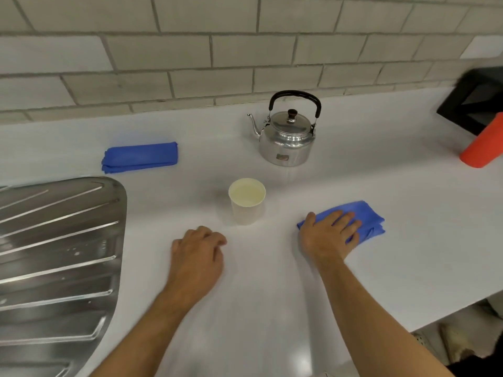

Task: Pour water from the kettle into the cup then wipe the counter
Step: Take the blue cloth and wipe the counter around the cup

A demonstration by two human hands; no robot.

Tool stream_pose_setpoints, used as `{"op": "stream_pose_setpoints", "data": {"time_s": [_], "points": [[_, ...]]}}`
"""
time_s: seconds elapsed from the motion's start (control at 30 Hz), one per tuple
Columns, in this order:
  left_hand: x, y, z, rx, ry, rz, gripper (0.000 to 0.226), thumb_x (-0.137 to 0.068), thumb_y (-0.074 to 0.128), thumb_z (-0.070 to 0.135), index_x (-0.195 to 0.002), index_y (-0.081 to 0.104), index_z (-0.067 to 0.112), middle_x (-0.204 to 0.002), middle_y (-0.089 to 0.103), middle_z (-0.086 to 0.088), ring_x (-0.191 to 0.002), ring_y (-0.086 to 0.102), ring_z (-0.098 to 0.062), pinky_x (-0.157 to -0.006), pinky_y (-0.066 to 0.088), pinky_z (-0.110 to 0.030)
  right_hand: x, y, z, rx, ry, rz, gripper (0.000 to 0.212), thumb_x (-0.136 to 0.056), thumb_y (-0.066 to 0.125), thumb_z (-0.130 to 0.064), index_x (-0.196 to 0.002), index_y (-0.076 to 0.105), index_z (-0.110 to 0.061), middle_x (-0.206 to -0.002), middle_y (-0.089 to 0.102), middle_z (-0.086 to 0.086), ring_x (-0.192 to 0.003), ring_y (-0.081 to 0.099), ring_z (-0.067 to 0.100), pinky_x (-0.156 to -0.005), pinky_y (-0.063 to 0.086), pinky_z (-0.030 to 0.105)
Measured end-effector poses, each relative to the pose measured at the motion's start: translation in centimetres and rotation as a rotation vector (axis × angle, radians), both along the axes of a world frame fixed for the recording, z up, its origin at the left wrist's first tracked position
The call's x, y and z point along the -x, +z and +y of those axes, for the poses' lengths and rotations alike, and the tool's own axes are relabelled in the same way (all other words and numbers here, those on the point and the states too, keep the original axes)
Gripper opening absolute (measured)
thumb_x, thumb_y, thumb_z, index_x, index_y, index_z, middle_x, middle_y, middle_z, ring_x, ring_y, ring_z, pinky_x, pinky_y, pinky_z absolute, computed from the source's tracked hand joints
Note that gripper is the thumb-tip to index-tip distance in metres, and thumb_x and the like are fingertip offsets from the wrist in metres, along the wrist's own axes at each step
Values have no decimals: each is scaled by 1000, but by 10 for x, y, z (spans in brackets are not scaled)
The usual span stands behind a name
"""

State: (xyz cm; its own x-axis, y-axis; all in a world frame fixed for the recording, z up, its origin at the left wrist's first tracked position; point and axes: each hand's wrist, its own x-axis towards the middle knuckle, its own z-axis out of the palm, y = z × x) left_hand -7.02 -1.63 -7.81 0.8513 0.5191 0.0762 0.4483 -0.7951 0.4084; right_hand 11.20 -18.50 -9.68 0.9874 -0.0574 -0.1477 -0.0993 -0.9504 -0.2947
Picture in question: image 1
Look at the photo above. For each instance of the person's right thumb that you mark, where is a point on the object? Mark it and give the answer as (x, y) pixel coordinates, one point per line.
(310, 222)

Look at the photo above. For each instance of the silver metal kettle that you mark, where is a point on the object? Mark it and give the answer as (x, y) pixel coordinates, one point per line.
(287, 143)

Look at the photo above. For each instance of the person's right middle finger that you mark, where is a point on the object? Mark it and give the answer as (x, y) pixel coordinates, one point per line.
(345, 222)

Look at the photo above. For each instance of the folded blue cloth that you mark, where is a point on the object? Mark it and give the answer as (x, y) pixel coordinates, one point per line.
(139, 157)

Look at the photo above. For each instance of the person's right little finger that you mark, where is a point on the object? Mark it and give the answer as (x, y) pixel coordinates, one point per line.
(353, 241)

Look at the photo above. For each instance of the blue cloth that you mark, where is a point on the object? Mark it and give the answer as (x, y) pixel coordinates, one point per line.
(139, 157)
(371, 219)

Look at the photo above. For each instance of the white paper cup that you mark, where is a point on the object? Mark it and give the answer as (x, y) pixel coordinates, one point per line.
(246, 210)

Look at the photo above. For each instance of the person's black trousers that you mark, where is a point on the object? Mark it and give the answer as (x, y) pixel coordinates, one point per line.
(481, 367)

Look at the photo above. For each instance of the person's right hand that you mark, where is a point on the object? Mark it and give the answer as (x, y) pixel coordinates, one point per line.
(324, 243)

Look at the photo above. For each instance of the stainless steel sink drainboard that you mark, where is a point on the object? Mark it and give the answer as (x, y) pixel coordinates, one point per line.
(55, 270)

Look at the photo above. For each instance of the person's left fingers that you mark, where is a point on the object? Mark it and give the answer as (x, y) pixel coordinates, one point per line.
(202, 236)

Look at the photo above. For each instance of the person's left forearm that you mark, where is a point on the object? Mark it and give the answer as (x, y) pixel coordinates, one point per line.
(145, 341)

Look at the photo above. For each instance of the person's right forearm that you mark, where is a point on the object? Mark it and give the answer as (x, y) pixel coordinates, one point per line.
(365, 321)

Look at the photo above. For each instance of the person's left hand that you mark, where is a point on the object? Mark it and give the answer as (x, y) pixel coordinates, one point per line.
(194, 266)

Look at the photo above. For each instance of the beige shoe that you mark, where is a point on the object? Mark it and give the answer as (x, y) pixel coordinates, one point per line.
(459, 343)

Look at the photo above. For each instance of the black box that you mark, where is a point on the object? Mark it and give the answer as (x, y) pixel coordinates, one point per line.
(477, 94)

